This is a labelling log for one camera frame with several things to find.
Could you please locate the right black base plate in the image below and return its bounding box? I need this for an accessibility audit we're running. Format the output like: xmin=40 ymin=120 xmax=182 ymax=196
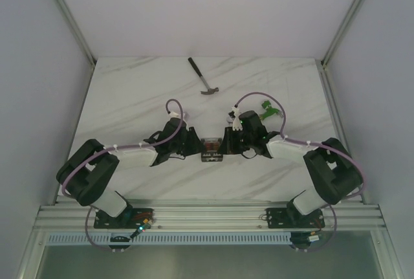
xmin=265 ymin=208 xmax=325 ymax=229

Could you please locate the black fuse box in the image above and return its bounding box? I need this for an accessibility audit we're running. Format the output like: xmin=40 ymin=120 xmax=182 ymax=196
xmin=201 ymin=153 xmax=223 ymax=162

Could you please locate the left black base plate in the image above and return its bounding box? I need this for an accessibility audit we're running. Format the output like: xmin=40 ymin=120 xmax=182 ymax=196
xmin=94 ymin=208 xmax=153 ymax=229

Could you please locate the grey slotted cable duct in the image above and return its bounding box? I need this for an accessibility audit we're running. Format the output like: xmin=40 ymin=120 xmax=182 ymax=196
xmin=45 ymin=233 xmax=373 ymax=247

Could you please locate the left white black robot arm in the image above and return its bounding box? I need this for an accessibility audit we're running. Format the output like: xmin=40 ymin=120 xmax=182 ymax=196
xmin=56 ymin=118 xmax=204 ymax=229

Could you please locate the aluminium frame post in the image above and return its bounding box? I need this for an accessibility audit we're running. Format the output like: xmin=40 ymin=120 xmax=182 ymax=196
xmin=321 ymin=0 xmax=365 ymax=69
xmin=54 ymin=0 xmax=97 ymax=67

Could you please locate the claw hammer black handle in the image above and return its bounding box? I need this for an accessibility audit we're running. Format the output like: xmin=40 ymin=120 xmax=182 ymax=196
xmin=188 ymin=58 xmax=219 ymax=95

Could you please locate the left aluminium frame post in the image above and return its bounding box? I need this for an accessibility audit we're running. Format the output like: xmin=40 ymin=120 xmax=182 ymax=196
xmin=54 ymin=0 xmax=97 ymax=67

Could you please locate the clear plastic fuse box cover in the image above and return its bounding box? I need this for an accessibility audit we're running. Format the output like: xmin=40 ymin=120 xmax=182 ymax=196
xmin=201 ymin=137 xmax=223 ymax=154

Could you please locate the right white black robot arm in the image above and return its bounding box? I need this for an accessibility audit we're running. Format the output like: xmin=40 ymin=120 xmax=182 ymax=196
xmin=217 ymin=107 xmax=364 ymax=227

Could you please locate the aluminium mounting rail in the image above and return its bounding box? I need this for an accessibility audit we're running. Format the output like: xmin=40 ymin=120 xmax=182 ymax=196
xmin=34 ymin=196 xmax=386 ymax=232

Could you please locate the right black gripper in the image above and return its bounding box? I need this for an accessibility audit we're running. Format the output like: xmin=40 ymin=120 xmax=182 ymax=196
xmin=217 ymin=127 xmax=253 ymax=155

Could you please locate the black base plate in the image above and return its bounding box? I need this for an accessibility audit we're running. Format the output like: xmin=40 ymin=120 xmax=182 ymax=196
xmin=265 ymin=208 xmax=325 ymax=229
xmin=94 ymin=208 xmax=153 ymax=229

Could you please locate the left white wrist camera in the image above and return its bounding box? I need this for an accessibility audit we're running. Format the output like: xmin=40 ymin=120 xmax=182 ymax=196
xmin=168 ymin=111 xmax=189 ymax=121

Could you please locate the right aluminium frame post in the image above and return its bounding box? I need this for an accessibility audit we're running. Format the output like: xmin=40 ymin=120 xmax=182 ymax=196
xmin=321 ymin=0 xmax=365 ymax=69

